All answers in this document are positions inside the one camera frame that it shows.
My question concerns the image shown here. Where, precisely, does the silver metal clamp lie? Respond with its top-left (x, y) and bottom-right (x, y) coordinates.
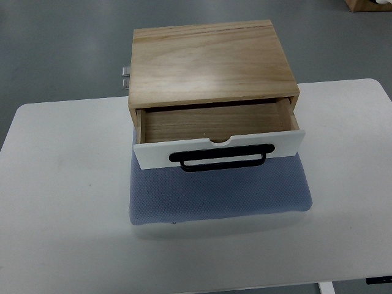
top-left (122, 66), bottom-right (130, 90)

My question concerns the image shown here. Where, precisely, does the white table leg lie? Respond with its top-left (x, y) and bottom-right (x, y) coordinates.
top-left (318, 282), bottom-right (336, 294)

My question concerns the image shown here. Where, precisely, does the blue mesh mat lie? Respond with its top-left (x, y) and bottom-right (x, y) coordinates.
top-left (129, 130), bottom-right (312, 225)

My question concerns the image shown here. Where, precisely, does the cardboard box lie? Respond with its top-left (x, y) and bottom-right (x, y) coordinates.
top-left (344, 0), bottom-right (391, 12)

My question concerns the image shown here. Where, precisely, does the wooden drawer cabinet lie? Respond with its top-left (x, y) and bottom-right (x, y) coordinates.
top-left (129, 20), bottom-right (300, 127)

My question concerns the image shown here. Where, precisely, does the black table control panel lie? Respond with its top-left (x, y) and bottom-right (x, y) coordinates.
top-left (366, 276), bottom-right (392, 285)

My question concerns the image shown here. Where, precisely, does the white drawer black handle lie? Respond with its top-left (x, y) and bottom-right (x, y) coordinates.
top-left (133, 97), bottom-right (305, 172)

